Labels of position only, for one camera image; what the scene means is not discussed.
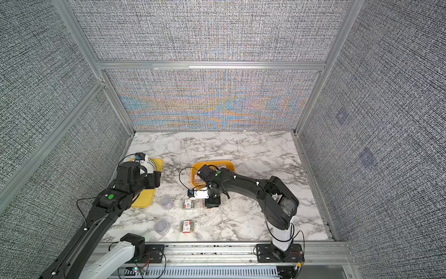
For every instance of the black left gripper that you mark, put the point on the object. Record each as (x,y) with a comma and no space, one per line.
(154,179)

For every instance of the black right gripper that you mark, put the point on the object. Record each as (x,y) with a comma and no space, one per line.
(209,203)

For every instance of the clear round paper clip jar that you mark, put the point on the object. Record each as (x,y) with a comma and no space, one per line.
(166,202)

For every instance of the rectangular paper clip box two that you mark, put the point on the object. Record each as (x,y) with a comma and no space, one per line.
(187,226)

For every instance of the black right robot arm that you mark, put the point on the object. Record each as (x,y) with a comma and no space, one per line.
(278,205)

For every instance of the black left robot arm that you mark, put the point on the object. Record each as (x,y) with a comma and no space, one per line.
(131,179)

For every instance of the white patterned plate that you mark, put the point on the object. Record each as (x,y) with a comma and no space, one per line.
(149,165)

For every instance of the yellow flat tray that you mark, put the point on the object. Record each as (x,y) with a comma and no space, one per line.
(146,196)

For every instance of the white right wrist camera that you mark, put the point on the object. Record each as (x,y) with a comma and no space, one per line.
(197,194)

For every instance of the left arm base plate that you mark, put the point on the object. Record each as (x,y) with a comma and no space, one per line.
(152,253)

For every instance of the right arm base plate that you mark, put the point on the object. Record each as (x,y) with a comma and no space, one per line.
(268,253)

